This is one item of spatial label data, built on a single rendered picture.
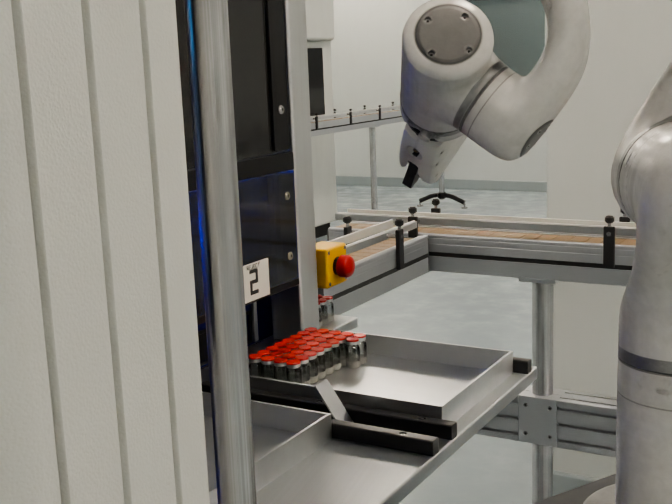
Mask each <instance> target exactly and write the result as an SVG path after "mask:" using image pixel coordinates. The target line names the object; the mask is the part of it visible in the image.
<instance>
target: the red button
mask: <svg viewBox="0 0 672 504"><path fill-rule="evenodd" d="M354 270H355V261H354V259H353V258H352V257H351V256H350V255H341V256H340V257H339V258H338V260H337V263H336V272H337V274H338V276H339V277H344V278H348V277H350V276H352V275H353V273H354Z"/></svg>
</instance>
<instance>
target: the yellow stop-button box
mask: <svg viewBox="0 0 672 504"><path fill-rule="evenodd" d="M341 255H346V244H345V243H342V242H327V241H321V242H320V241H316V259H317V282H318V288H323V289H328V288H331V287H333V286H335V285H338V284H340V283H342V282H345V281H346V280H347V278H344V277H339V276H338V274H337V272H336V263H337V260H338V258H339V257H340V256H341Z"/></svg>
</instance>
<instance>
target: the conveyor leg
mask: <svg viewBox="0 0 672 504"><path fill-rule="evenodd" d="M518 281H520V282H532V366H536V367H537V379H536V380H535V381H533V382H532V393H533V394H534V395H538V396H549V395H552V394H553V336H554V284H557V283H558V282H560V281H551V280H539V279H526V278H518ZM552 496H553V447H551V446H545V445H539V444H533V443H532V504H533V503H535V502H538V501H541V500H544V499H546V498H549V497H552Z"/></svg>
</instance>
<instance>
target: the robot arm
mask: <svg viewBox="0 0 672 504"><path fill-rule="evenodd" d="M541 3H542V5H543V8H544V11H545V15H546V20H547V38H546V44H545V47H544V50H543V53H542V55H541V57H540V59H539V60H538V62H537V64H536V65H535V66H534V68H533V69H532V70H531V72H530V73H529V74H528V75H526V76H521V75H519V74H517V73H516V72H515V71H513V70H512V69H510V68H509V67H508V66H506V65H505V64H504V63H503V62H502V61H501V60H500V59H499V58H498V57H497V56H496V55H495V53H494V52H493V46H494V34H493V29H492V26H491V24H490V22H489V20H488V18H487V17H486V15H485V14H484V13H483V12H482V11H481V10H480V9H479V8H478V7H476V6H475V5H473V4H472V3H470V2H467V1H465V0H431V1H428V2H426V3H424V4H422V5H421V6H420V7H418V8H417V9H416V10H415V11H414V12H413V13H412V14H411V15H410V17H409V18H408V20H407V21H406V23H405V26H404V28H403V33H402V52H401V89H400V94H399V97H400V111H401V115H402V118H403V120H404V121H405V122H406V125H405V129H404V132H403V136H402V140H401V145H400V152H399V161H400V165H401V167H406V166H407V164H408V162H409V166H408V169H407V171H406V174H405V177H404V179H403V182H402V184H404V185H405V186H407V187H409V188H410V189H411V188H412V187H413V186H414V184H415V183H416V182H417V181H418V179H419V178H421V179H422V180H423V181H424V182H426V183H428V184H432V183H435V182H436V181H437V180H438V179H439V177H440V176H441V175H442V173H443V172H444V170H445V169H446V168H447V166H448V165H449V163H450V162H451V160H452V159H453V157H454V156H455V154H456V153H457V151H458V150H459V148H460V147H461V145H462V144H463V142H464V141H465V139H466V138H467V137H468V138H470V139H471V140H472V141H474V142H475V143H476V144H478V145H479V146H480V147H482V148H483V149H485V150H486V151H487V152H489V153H490V154H492V155H494V156H495V157H497V158H499V159H502V160H506V161H512V160H515V159H518V158H520V157H522V156H523V155H525V154H527V153H528V151H529V150H530V149H531V148H532V147H533V146H534V145H535V144H536V142H537V141H538V140H539V139H540V137H541V136H542V135H543V134H544V133H545V132H546V131H547V129H548V127H549V126H550V125H551V123H552V122H553V121H554V120H555V118H556V117H557V116H558V114H559V113H560V112H561V110H562V109H563V107H564V106H565V105H566V103H567V102H568V100H569V99H570V97H571V96H572V94H573V93H574V91H575V89H576V88H577V86H578V84H579V82H580V80H581V78H582V76H583V73H584V71H585V68H586V64H587V61H588V56H589V50H590V40H591V23H590V13H589V6H588V0H541ZM611 185H612V190H613V194H614V197H615V199H616V201H617V202H618V204H619V206H620V208H621V209H622V211H623V212H624V213H625V214H626V215H627V217H628V218H630V219H631V220H632V221H633V222H634V223H636V247H635V255H634V261H633V266H632V270H631V274H630V278H629V281H628V284H627V286H626V289H625V292H624V294H623V297H622V301H621V305H620V311H619V324H618V368H617V422H616V477H615V484H613V485H610V486H607V487H604V488H602V489H600V490H597V491H596V492H594V493H593V494H591V495H590V496H589V497H588V498H587V499H586V500H585V501H584V503H583V504H672V60H671V62H670V63H669V65H668V66H667V68H666V69H665V71H664V72H663V74H662V75H661V77H660V78H659V80H658V81H657V83H656V85H655V86H654V88H653V89H652V91H651V92H650V94H649V96H648V97H647V99H646V100H645V102H644V103H643V105H642V106H641V108H640V110H639V111H638V113H637V114H636V116H635V117H634V119H633V121H632V122H631V124H630V126H629V128H628V129H627V131H626V133H625V135H624V136H623V138H622V140H621V142H620V144H619V146H618V149H617V151H616V154H615V157H614V161H613V164H612V169H611Z"/></svg>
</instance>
